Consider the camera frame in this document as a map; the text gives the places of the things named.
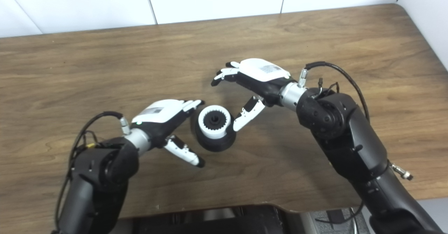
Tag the round black stepped part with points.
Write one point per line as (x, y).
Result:
(215, 144)

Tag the black robot torso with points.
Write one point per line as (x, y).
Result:
(227, 221)

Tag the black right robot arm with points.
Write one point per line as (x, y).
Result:
(350, 139)

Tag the white and black right hand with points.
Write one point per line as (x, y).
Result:
(262, 75)

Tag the white and black left hand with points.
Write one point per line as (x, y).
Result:
(159, 113)

